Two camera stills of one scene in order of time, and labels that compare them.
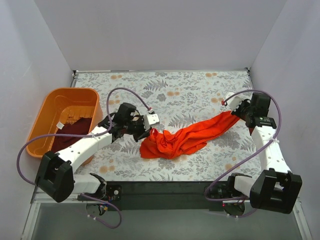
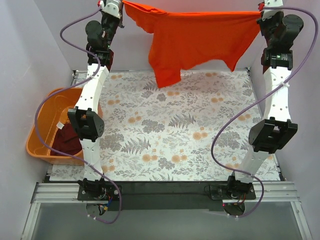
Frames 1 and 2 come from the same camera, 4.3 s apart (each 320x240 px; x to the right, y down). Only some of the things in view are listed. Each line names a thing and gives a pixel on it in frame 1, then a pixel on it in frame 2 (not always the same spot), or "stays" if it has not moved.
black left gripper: x=139 y=131 → x=110 y=19
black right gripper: x=240 y=110 → x=266 y=18
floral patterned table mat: x=180 y=98 stays
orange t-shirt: x=165 y=144 → x=179 y=40
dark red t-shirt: x=81 y=126 stays
